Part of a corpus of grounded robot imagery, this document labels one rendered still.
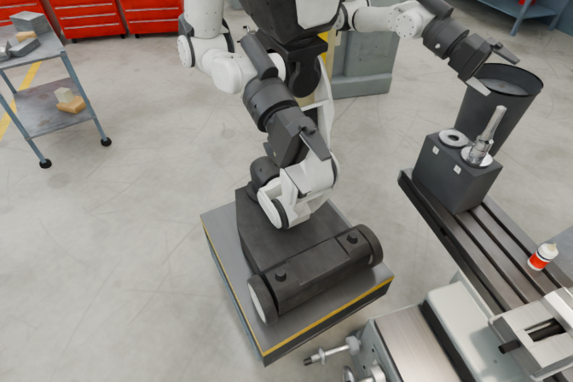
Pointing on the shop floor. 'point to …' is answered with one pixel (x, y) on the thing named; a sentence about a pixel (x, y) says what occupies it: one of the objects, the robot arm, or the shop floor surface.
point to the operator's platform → (240, 271)
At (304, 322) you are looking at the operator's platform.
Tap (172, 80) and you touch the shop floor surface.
